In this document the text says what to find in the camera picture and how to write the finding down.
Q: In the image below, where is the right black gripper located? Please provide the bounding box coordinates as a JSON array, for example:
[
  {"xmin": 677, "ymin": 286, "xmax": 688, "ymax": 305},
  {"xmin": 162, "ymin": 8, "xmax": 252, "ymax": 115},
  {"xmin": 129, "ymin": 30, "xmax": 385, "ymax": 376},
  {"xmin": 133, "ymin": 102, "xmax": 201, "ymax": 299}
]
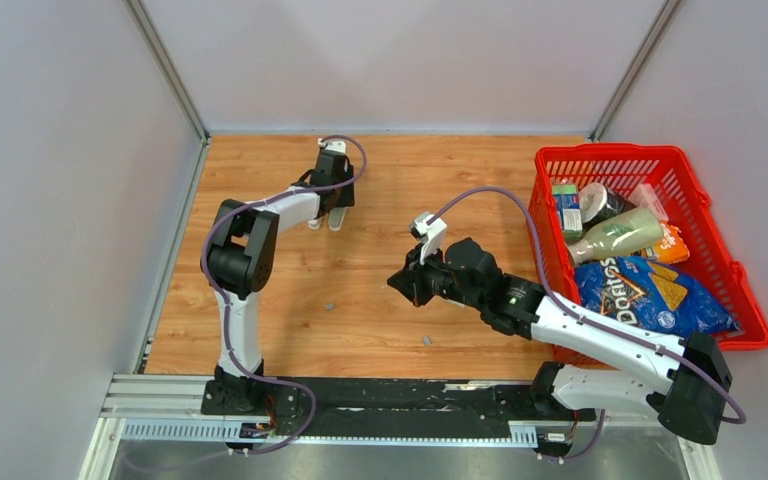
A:
[{"xmin": 386, "ymin": 242, "xmax": 484, "ymax": 312}]

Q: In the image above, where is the white stapler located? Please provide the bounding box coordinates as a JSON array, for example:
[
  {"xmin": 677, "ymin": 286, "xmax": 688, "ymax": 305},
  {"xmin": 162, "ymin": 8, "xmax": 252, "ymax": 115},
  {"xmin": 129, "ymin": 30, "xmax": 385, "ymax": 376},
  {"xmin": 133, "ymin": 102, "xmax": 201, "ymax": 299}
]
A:
[{"xmin": 307, "ymin": 207, "xmax": 349, "ymax": 231}]

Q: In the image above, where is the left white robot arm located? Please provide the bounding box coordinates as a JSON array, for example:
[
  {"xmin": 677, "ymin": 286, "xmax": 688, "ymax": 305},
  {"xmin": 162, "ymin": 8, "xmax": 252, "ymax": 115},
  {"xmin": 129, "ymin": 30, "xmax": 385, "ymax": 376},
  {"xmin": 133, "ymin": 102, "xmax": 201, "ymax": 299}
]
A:
[{"xmin": 200, "ymin": 139, "xmax": 354, "ymax": 415}]

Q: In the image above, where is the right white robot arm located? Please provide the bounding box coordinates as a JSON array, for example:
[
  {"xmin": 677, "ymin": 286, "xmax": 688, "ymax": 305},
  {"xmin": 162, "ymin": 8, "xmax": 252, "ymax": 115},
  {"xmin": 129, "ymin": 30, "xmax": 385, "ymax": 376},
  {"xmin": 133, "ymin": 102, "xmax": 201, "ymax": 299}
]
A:
[{"xmin": 387, "ymin": 238, "xmax": 745, "ymax": 445}]

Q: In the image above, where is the green blue carton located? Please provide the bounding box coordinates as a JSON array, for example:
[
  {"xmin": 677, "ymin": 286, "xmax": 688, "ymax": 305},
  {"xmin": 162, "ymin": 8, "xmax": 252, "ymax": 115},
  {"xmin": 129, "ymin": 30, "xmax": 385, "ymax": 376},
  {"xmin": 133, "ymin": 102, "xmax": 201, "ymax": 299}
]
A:
[{"xmin": 552, "ymin": 183, "xmax": 583, "ymax": 244}]

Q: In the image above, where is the black white round can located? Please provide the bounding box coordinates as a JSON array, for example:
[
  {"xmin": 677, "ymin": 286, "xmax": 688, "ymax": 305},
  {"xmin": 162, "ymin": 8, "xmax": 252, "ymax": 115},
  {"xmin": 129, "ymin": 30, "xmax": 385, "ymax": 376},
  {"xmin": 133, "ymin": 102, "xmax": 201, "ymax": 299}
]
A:
[{"xmin": 578, "ymin": 182, "xmax": 635, "ymax": 230}]

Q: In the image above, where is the blue Doritos chip bag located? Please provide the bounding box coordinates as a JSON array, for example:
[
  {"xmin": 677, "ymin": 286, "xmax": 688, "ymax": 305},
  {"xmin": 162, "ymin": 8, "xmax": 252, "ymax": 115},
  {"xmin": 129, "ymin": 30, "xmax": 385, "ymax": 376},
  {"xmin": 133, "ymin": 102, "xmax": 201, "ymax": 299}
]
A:
[{"xmin": 574, "ymin": 256, "xmax": 739, "ymax": 338}]

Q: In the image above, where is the pale green bottle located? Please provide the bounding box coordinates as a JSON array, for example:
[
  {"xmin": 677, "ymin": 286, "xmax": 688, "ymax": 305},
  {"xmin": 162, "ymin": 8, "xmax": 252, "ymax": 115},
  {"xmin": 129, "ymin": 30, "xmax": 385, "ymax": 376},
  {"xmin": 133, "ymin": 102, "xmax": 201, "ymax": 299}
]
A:
[{"xmin": 567, "ymin": 207, "xmax": 663, "ymax": 265}]

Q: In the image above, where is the white wrapped packet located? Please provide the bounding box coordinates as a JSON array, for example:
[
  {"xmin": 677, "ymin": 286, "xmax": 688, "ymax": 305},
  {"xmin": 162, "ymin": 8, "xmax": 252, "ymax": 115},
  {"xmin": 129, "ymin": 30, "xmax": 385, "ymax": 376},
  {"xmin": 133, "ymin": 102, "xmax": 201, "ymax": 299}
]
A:
[{"xmin": 629, "ymin": 183, "xmax": 669, "ymax": 222}]

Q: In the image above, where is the orange snack bag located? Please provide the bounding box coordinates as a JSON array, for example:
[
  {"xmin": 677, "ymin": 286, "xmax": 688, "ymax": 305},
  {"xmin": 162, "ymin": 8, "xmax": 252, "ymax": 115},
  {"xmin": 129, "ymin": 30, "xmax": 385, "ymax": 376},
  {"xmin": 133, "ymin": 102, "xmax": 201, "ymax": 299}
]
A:
[{"xmin": 638, "ymin": 222, "xmax": 690, "ymax": 264}]

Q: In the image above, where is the red plastic basket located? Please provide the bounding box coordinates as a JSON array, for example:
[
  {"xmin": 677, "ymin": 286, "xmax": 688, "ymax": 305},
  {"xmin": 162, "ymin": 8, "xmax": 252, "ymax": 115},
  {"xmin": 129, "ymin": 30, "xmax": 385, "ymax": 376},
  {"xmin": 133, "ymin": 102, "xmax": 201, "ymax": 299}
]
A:
[{"xmin": 529, "ymin": 143, "xmax": 768, "ymax": 351}]

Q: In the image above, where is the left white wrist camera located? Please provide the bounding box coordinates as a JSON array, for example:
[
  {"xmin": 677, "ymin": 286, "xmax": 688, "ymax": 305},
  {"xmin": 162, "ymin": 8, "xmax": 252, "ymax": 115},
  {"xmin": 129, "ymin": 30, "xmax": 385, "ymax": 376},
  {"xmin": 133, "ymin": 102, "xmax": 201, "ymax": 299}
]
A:
[{"xmin": 317, "ymin": 137, "xmax": 348, "ymax": 158}]

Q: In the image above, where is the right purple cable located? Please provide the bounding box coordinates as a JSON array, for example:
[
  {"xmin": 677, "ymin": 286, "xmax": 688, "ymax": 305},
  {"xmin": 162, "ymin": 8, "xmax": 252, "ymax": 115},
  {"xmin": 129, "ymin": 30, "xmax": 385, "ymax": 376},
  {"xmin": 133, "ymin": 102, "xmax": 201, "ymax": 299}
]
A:
[{"xmin": 426, "ymin": 186, "xmax": 748, "ymax": 425}]

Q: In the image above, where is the purple cable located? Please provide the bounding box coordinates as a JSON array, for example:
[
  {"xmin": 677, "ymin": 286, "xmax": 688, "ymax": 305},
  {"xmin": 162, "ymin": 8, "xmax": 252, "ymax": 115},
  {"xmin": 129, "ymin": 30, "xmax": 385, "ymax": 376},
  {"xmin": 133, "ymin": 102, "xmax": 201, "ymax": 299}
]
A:
[
  {"xmin": 426, "ymin": 186, "xmax": 748, "ymax": 425},
  {"xmin": 199, "ymin": 135, "xmax": 369, "ymax": 456}
]

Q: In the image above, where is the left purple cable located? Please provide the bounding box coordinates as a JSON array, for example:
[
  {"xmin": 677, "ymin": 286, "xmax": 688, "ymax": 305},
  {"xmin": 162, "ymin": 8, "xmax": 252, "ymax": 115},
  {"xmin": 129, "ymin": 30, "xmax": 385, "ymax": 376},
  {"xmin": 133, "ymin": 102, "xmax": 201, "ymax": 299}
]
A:
[{"xmin": 199, "ymin": 135, "xmax": 369, "ymax": 456}]

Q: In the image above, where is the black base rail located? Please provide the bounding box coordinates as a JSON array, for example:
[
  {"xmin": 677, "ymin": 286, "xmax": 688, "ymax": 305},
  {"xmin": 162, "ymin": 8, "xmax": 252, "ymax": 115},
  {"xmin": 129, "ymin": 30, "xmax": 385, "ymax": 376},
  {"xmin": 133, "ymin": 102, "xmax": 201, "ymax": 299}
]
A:
[{"xmin": 200, "ymin": 377, "xmax": 596, "ymax": 440}]

